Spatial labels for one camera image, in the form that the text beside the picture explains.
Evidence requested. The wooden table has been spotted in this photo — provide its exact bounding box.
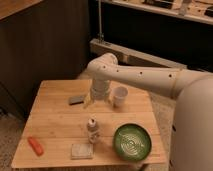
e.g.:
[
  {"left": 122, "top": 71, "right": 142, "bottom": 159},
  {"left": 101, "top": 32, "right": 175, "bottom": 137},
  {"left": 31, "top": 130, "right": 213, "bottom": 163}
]
[{"left": 12, "top": 80, "right": 166, "bottom": 168}]

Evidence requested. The green ribbed bowl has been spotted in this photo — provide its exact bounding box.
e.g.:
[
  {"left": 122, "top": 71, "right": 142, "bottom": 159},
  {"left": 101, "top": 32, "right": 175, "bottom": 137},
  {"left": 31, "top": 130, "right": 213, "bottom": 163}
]
[{"left": 113, "top": 123, "right": 152, "bottom": 162}]

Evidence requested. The grey rectangular block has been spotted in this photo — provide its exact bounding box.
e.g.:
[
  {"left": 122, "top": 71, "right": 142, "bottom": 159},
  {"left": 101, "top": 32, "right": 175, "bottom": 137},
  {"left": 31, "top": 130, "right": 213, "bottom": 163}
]
[{"left": 68, "top": 95, "right": 85, "bottom": 105}]

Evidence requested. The wooden shelf bench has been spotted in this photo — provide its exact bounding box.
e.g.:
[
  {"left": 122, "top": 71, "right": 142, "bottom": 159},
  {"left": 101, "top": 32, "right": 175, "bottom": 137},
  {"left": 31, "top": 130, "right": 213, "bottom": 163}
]
[{"left": 90, "top": 39, "right": 187, "bottom": 69}]

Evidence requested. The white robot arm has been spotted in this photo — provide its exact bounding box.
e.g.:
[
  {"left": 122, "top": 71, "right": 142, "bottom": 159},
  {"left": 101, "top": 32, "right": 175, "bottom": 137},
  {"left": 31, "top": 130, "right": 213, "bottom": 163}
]
[{"left": 86, "top": 53, "right": 213, "bottom": 171}]

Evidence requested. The metal pole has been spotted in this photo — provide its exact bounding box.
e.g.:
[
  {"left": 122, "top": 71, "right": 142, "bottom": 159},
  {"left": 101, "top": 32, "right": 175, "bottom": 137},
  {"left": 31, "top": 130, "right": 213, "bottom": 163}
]
[{"left": 98, "top": 0, "right": 104, "bottom": 43}]

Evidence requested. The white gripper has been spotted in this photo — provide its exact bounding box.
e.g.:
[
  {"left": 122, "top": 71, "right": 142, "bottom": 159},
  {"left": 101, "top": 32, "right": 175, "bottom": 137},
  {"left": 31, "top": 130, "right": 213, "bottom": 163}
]
[{"left": 83, "top": 79, "right": 114, "bottom": 109}]

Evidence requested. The small white bottle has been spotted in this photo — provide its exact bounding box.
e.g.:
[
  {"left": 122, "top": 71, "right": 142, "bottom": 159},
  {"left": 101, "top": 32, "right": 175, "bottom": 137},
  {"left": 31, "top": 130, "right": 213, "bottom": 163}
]
[{"left": 87, "top": 118, "right": 100, "bottom": 144}]

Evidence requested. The orange carrot toy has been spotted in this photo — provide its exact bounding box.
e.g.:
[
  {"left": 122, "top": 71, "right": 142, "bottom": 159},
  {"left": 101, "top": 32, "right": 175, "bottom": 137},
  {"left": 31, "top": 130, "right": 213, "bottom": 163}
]
[{"left": 27, "top": 137, "right": 44, "bottom": 156}]

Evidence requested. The translucent plastic cup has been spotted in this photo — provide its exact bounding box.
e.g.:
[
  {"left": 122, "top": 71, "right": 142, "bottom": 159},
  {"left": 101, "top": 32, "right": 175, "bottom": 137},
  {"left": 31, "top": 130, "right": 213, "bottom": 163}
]
[{"left": 113, "top": 86, "right": 128, "bottom": 107}]

